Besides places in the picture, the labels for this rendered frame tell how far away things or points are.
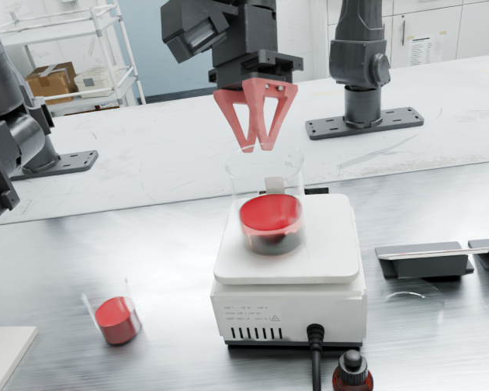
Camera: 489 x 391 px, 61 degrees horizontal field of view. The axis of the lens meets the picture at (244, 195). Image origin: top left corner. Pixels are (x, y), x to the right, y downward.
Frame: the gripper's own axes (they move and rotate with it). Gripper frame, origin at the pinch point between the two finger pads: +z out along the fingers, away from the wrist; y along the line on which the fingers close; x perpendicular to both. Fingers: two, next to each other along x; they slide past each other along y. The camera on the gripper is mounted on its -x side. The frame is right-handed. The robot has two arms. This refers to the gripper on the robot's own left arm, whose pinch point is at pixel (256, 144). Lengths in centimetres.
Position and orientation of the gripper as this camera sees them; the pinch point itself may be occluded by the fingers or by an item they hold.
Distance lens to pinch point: 48.7
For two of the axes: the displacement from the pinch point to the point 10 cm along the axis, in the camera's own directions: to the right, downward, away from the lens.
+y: 6.2, 0.1, -7.9
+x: 7.9, -0.6, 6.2
